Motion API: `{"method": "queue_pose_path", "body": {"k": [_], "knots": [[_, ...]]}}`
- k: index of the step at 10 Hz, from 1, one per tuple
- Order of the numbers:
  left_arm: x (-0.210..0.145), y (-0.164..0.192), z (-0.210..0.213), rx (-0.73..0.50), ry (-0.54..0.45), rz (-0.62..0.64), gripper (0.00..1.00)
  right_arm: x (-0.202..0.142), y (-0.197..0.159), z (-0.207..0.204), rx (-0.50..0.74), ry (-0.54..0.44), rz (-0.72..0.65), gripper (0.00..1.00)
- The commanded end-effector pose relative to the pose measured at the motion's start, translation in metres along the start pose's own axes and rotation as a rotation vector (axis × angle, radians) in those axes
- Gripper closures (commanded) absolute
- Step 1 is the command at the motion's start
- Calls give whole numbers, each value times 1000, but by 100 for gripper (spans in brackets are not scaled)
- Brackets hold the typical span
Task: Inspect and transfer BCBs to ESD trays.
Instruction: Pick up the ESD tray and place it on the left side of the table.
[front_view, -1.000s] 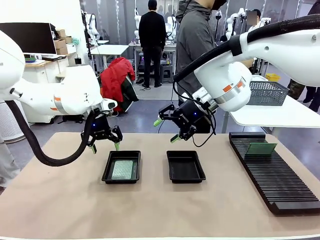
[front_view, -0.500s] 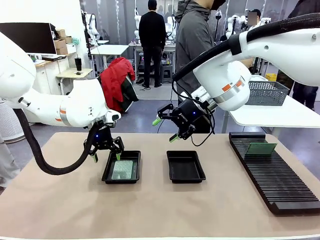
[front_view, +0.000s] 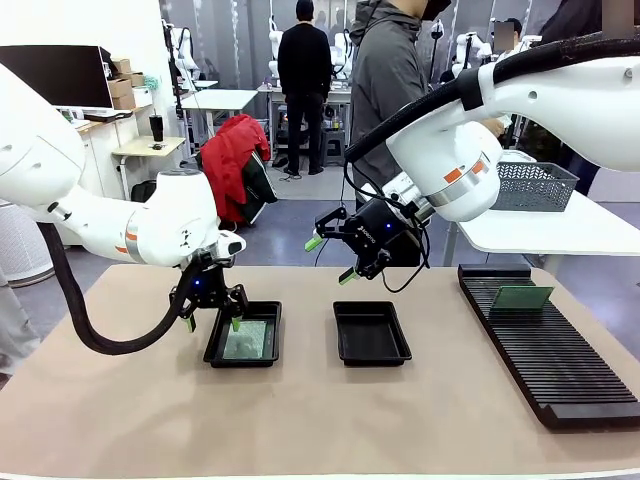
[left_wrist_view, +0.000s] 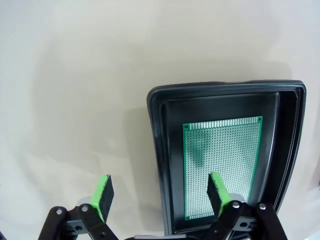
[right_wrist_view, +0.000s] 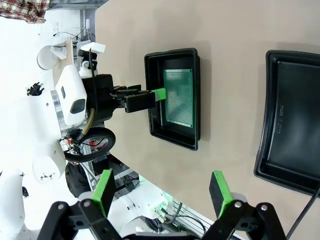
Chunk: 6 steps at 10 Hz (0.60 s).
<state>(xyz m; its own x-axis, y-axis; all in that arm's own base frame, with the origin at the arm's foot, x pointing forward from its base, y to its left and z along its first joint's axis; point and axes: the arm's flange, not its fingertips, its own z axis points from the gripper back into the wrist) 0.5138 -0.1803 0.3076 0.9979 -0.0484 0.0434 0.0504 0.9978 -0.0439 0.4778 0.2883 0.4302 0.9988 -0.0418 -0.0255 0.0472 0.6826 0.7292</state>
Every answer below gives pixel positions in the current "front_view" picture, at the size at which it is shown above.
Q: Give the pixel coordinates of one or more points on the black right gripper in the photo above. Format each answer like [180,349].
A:
[375,235]

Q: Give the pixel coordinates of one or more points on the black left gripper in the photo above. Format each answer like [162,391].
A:
[207,285]

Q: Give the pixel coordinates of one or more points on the green circuit board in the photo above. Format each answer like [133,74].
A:
[247,340]
[522,298]

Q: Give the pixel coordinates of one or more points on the large black ESD tray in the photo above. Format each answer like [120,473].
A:
[245,360]

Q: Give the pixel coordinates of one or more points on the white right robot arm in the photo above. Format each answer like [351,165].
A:
[575,100]

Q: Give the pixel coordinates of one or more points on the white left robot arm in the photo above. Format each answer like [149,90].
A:
[170,220]

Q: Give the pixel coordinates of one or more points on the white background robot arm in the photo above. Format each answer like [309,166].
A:
[475,47]
[274,50]
[342,52]
[185,50]

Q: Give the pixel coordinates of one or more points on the small black ESD tray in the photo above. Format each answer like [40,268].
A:
[370,335]

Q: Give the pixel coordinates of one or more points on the person's right hand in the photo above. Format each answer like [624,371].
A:
[495,126]

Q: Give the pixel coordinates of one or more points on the grey stool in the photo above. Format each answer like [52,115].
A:
[334,145]

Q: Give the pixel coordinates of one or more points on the black backpack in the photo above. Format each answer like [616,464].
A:
[145,191]

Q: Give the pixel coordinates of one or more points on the red jacket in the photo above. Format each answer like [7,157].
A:
[230,155]

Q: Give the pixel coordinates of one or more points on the person in grey jacket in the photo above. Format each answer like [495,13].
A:
[385,75]

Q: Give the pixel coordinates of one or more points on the small wooden side table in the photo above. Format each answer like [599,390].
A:
[147,146]

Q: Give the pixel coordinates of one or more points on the person in black clothes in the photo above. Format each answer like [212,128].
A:
[305,60]

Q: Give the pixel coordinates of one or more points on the white cabinet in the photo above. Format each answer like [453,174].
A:
[107,160]

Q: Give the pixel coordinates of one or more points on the white desk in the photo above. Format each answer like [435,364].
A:
[220,100]

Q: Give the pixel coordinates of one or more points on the grey plastic basket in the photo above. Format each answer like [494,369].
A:
[535,187]

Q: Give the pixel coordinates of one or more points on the black tumbler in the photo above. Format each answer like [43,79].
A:
[156,127]

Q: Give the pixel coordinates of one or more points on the white table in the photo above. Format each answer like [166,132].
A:
[550,230]

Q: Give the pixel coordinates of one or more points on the white air purifier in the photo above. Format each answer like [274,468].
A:
[22,245]

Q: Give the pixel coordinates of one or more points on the black slotted board rack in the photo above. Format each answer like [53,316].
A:
[545,350]

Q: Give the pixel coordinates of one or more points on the black keyboard case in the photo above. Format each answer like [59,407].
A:
[107,116]

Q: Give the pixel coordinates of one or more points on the small cardboard box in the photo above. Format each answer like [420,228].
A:
[138,79]
[121,66]

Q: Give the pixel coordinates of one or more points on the person with blurred face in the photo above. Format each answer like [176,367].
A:
[507,37]

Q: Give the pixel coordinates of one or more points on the black computer monitor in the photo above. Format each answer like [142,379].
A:
[60,75]

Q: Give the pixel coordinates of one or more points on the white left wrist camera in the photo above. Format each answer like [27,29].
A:
[231,246]

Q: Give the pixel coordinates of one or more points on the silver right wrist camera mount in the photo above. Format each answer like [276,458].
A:
[400,192]

